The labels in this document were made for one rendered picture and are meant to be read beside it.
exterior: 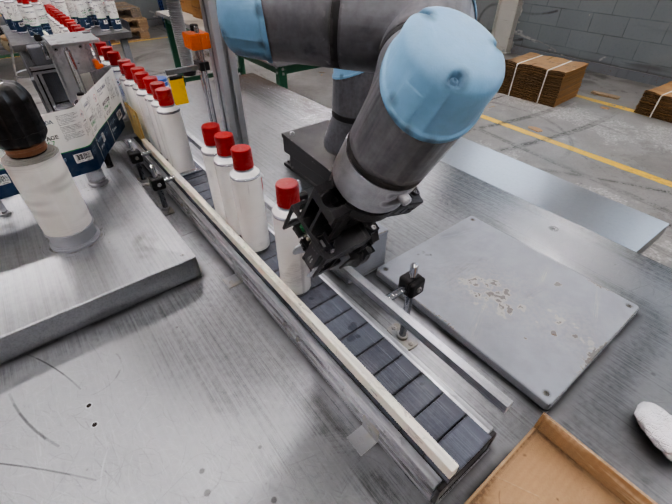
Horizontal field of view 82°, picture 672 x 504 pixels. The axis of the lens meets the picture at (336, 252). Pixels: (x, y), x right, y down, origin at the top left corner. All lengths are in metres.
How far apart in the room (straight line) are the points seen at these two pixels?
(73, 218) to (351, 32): 0.65
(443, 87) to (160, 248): 0.67
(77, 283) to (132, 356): 0.18
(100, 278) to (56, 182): 0.18
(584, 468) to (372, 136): 0.50
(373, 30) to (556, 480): 0.55
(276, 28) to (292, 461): 0.49
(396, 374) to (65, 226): 0.65
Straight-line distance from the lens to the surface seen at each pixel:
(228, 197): 0.76
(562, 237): 1.00
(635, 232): 1.11
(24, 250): 0.96
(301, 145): 1.06
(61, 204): 0.85
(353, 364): 0.53
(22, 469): 0.69
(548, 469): 0.62
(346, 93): 0.96
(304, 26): 0.37
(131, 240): 0.87
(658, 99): 4.81
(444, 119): 0.27
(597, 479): 0.64
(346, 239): 0.41
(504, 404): 0.49
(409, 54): 0.26
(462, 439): 0.55
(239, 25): 0.39
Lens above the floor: 1.36
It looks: 40 degrees down
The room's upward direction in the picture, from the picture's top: straight up
